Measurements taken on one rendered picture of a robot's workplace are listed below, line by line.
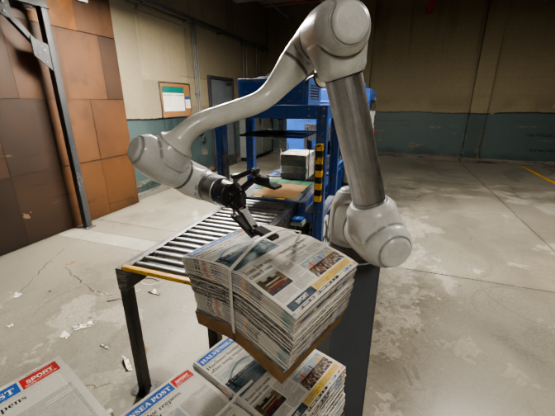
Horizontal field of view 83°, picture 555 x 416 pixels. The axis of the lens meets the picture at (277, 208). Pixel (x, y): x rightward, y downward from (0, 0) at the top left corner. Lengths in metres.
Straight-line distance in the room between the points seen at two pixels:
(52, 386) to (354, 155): 0.85
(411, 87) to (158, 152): 9.21
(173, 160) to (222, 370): 0.62
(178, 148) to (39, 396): 0.59
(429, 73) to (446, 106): 0.99
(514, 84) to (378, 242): 9.38
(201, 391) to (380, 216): 0.70
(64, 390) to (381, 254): 0.79
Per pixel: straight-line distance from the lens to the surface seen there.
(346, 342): 1.42
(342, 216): 1.13
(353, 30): 0.82
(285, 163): 3.30
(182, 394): 1.01
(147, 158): 0.88
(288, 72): 1.00
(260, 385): 1.00
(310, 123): 4.82
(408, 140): 9.87
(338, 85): 0.87
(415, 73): 9.85
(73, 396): 0.76
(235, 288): 0.79
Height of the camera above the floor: 1.57
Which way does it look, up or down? 19 degrees down
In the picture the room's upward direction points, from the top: straight up
